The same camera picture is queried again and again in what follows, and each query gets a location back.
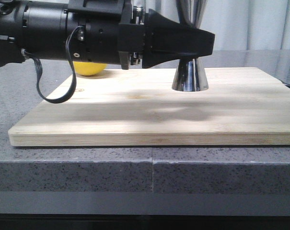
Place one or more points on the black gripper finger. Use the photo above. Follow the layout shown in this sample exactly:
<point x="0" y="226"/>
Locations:
<point x="166" y="40"/>

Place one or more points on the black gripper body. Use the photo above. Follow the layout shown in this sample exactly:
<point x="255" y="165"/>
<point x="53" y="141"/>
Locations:
<point x="111" y="31"/>

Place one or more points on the steel double jigger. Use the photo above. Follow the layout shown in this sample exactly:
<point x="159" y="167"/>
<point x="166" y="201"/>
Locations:
<point x="190" y="75"/>

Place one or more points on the wooden cutting board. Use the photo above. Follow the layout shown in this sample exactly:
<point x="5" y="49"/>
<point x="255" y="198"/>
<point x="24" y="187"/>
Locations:
<point x="243" y="106"/>

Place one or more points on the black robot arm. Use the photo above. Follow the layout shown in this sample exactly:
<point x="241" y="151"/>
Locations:
<point x="34" y="27"/>

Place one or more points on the light grey curtain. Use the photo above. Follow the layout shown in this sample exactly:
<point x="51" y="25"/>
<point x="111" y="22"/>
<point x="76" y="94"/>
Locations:
<point x="248" y="24"/>

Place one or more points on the yellow lemon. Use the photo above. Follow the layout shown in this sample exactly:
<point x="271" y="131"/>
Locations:
<point x="88" y="68"/>

